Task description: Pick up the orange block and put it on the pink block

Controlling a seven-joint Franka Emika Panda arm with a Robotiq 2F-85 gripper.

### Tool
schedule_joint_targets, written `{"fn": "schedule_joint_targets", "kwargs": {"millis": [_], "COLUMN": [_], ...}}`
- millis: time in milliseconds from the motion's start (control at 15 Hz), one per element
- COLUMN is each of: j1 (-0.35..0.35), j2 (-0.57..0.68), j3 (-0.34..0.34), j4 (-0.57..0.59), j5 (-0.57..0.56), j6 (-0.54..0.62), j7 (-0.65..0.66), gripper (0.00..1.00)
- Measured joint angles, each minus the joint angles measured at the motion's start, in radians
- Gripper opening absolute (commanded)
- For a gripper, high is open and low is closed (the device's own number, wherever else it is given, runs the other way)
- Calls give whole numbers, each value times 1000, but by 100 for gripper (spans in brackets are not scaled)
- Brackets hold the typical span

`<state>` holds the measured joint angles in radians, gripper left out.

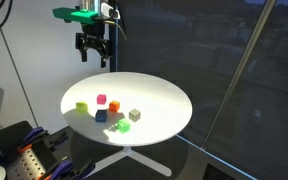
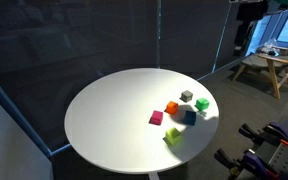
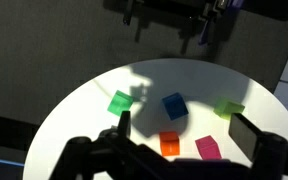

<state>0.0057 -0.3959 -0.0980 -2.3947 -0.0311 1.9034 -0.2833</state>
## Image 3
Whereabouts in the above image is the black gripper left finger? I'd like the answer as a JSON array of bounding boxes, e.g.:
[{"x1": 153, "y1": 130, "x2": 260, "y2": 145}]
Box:
[{"x1": 49, "y1": 111, "x2": 171, "y2": 180}]

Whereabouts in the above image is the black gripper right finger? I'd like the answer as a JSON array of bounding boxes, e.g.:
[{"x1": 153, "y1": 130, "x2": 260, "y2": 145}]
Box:
[{"x1": 229, "y1": 113, "x2": 288, "y2": 180}]

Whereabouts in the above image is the orange block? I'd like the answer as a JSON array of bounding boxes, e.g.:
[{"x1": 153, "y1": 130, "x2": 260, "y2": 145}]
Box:
[{"x1": 159, "y1": 131, "x2": 180, "y2": 156}]

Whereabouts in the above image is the pink block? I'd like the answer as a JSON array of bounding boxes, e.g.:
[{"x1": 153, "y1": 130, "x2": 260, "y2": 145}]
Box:
[{"x1": 195, "y1": 136, "x2": 222, "y2": 160}]

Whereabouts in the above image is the lime green block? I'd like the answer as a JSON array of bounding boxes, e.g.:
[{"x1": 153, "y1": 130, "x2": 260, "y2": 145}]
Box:
[{"x1": 213, "y1": 97, "x2": 245, "y2": 120}]

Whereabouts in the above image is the blue block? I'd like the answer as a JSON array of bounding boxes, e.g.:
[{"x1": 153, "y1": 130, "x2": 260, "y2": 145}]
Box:
[{"x1": 162, "y1": 93, "x2": 188, "y2": 120}]

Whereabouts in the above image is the round white table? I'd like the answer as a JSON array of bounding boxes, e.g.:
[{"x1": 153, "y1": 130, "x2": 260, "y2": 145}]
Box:
[{"x1": 23, "y1": 59, "x2": 288, "y2": 180}]

